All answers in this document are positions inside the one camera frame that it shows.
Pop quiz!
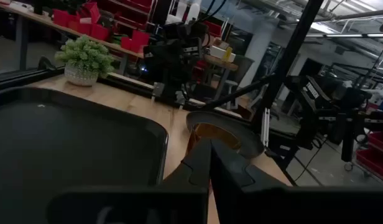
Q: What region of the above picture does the black upright frame post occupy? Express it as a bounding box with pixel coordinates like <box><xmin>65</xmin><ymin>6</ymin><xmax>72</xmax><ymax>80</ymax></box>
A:
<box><xmin>252</xmin><ymin>0</ymin><xmax>325</xmax><ymax>134</ymax></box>

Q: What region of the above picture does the round wooden side table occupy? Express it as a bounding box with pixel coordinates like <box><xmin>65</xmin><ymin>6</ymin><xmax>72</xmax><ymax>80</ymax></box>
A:
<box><xmin>203</xmin><ymin>54</ymin><xmax>239</xmax><ymax>100</ymax></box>

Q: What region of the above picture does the red bin shelf rack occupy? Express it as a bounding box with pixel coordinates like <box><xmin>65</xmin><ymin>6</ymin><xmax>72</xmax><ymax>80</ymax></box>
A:
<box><xmin>98</xmin><ymin>0</ymin><xmax>155</xmax><ymax>30</ymax></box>

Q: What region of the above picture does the silver aluminium bracket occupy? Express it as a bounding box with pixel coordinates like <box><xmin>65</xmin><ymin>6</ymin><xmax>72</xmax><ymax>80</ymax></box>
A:
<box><xmin>261</xmin><ymin>108</ymin><xmax>270</xmax><ymax>147</ymax></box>

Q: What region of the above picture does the black rectangular serving tray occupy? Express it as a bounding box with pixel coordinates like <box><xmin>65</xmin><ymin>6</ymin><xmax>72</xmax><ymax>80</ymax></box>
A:
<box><xmin>0</xmin><ymin>86</ymin><xmax>169</xmax><ymax>224</ymax></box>

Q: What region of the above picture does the ceiling light tube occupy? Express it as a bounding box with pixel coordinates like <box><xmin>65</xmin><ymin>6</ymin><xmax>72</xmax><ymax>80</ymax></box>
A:
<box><xmin>305</xmin><ymin>32</ymin><xmax>383</xmax><ymax>39</ymax></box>

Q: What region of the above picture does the black round plate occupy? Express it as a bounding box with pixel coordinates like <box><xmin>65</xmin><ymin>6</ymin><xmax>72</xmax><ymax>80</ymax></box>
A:
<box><xmin>185</xmin><ymin>111</ymin><xmax>265</xmax><ymax>159</ymax></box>

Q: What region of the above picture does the wooden workbench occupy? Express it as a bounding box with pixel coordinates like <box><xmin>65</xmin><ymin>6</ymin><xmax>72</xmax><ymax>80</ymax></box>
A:
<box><xmin>0</xmin><ymin>2</ymin><xmax>144</xmax><ymax>75</ymax></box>

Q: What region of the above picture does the white plastic bottle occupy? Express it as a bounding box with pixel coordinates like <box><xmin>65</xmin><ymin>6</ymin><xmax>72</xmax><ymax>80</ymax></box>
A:
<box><xmin>187</xmin><ymin>2</ymin><xmax>201</xmax><ymax>23</ymax></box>

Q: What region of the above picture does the amber faceted glass cup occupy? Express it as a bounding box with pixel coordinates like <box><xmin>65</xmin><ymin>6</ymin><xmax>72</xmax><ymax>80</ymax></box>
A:
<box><xmin>185</xmin><ymin>123</ymin><xmax>242</xmax><ymax>156</ymax></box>

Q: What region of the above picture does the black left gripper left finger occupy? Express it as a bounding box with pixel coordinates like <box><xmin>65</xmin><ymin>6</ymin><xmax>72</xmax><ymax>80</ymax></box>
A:
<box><xmin>162</xmin><ymin>138</ymin><xmax>213</xmax><ymax>189</ymax></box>

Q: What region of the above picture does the white cardboard box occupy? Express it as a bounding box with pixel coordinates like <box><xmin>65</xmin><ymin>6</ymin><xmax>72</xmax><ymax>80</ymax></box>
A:
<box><xmin>209</xmin><ymin>45</ymin><xmax>236</xmax><ymax>63</ymax></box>

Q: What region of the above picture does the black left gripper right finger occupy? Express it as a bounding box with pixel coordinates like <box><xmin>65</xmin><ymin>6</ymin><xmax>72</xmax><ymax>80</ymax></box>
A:
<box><xmin>211</xmin><ymin>140</ymin><xmax>287</xmax><ymax>189</ymax></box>

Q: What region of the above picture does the green plant in white pot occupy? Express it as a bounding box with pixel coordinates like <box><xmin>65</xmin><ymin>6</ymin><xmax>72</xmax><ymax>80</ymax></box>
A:
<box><xmin>54</xmin><ymin>35</ymin><xmax>114</xmax><ymax>87</ymax></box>

